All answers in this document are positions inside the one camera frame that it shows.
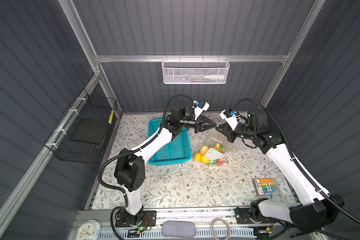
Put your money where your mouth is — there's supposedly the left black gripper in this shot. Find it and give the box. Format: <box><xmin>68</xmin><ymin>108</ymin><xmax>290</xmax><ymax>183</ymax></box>
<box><xmin>178</xmin><ymin>115</ymin><xmax>216</xmax><ymax>135</ymax></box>

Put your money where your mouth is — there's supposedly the pale red toy strawberry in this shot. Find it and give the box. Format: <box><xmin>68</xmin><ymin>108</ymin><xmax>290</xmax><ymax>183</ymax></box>
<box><xmin>214</xmin><ymin>143</ymin><xmax>225</xmax><ymax>153</ymax></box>

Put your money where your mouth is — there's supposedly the clear zip top bag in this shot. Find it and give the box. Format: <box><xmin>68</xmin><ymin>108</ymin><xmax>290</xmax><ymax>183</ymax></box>
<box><xmin>192</xmin><ymin>129</ymin><xmax>245</xmax><ymax>167</ymax></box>

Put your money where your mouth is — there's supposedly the pale yellow toy pear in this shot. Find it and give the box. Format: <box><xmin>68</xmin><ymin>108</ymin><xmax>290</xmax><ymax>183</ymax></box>
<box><xmin>200</xmin><ymin>146</ymin><xmax>210</xmax><ymax>155</ymax></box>

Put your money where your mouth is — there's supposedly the yellow toy lemon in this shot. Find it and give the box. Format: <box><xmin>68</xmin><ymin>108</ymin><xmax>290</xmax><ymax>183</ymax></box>
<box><xmin>194</xmin><ymin>153</ymin><xmax>203</xmax><ymax>162</ymax></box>

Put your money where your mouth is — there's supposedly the yellow toy pepper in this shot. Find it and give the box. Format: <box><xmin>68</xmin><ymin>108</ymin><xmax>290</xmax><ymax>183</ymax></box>
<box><xmin>201</xmin><ymin>155</ymin><xmax>211</xmax><ymax>164</ymax></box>

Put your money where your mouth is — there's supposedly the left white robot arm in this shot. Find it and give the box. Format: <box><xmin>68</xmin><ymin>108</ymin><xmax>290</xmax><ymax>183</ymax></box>
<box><xmin>97</xmin><ymin>100</ymin><xmax>216</xmax><ymax>226</ymax></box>

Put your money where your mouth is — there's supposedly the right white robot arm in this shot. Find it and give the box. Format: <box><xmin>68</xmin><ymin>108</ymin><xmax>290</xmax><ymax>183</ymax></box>
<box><xmin>216</xmin><ymin>104</ymin><xmax>360</xmax><ymax>234</ymax></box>

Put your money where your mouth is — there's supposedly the teal plastic basket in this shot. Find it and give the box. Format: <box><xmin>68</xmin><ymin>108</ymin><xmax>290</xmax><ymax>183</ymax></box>
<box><xmin>147</xmin><ymin>117</ymin><xmax>193</xmax><ymax>166</ymax></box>

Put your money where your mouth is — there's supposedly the white tube in basket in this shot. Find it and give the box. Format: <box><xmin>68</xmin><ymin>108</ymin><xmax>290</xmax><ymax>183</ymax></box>
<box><xmin>203</xmin><ymin>75</ymin><xmax>226</xmax><ymax>81</ymax></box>

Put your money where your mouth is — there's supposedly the coloured marker pack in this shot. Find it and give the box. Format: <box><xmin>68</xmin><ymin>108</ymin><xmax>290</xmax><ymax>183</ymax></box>
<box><xmin>252</xmin><ymin>178</ymin><xmax>279</xmax><ymax>196</ymax></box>

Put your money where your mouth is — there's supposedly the yellow marker in basket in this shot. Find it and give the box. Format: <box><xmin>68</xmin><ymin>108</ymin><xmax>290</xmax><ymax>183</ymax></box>
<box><xmin>108</xmin><ymin>110</ymin><xmax>114</xmax><ymax>125</ymax></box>

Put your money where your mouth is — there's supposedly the grey fabric pouch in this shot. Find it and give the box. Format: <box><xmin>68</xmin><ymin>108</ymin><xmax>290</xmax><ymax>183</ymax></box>
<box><xmin>162</xmin><ymin>221</ymin><xmax>197</xmax><ymax>238</ymax></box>

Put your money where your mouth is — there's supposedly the white analog clock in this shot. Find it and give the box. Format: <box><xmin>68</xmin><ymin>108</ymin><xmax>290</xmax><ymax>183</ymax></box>
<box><xmin>75</xmin><ymin>220</ymin><xmax>101</xmax><ymax>240</ymax></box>

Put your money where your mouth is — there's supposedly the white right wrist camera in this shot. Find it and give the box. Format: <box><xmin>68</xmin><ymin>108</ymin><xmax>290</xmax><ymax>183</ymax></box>
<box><xmin>220</xmin><ymin>108</ymin><xmax>240</xmax><ymax>130</ymax></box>

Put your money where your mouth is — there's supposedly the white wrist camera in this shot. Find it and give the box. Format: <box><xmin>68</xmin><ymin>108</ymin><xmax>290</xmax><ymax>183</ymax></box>
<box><xmin>192</xmin><ymin>100</ymin><xmax>210</xmax><ymax>120</ymax></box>
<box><xmin>220</xmin><ymin>108</ymin><xmax>240</xmax><ymax>130</ymax></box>

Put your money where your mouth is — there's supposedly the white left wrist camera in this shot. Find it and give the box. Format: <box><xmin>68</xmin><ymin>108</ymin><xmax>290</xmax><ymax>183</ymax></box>
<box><xmin>192</xmin><ymin>100</ymin><xmax>210</xmax><ymax>120</ymax></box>

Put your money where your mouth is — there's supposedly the white wire wall basket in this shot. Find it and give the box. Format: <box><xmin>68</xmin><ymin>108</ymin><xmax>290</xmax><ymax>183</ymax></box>
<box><xmin>161</xmin><ymin>58</ymin><xmax>230</xmax><ymax>85</ymax></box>

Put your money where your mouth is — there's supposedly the beige cable ring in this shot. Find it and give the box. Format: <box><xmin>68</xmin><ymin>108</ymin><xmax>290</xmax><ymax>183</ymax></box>
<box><xmin>210</xmin><ymin>218</ymin><xmax>231</xmax><ymax>240</ymax></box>

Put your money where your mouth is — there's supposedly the black wire wall basket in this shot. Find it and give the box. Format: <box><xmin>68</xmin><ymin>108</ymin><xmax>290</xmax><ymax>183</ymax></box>
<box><xmin>45</xmin><ymin>90</ymin><xmax>118</xmax><ymax>164</ymax></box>

